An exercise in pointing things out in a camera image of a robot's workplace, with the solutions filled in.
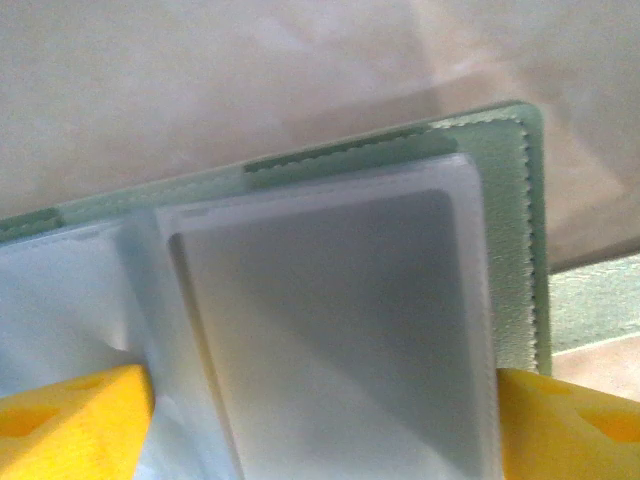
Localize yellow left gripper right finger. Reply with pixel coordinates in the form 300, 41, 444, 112
494, 368, 640, 480

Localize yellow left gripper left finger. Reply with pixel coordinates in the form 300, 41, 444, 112
0, 364, 154, 480

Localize mint green card holder wallet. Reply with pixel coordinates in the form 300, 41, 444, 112
0, 99, 640, 480

